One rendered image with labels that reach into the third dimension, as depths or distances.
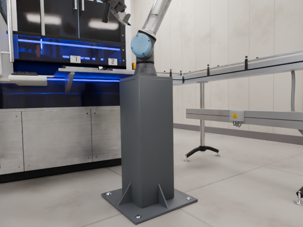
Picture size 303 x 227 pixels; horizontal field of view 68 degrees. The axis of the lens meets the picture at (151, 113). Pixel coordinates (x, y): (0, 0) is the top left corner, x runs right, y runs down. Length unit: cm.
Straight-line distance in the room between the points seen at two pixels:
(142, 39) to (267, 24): 301
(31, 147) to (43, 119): 24
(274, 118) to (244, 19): 267
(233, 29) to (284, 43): 93
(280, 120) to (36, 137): 191
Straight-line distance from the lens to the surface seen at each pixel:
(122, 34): 232
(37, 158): 213
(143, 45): 129
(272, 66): 192
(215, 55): 455
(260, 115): 199
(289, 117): 187
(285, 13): 400
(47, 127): 209
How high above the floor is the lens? 64
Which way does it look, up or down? 3 degrees down
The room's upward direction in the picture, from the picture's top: 1 degrees counter-clockwise
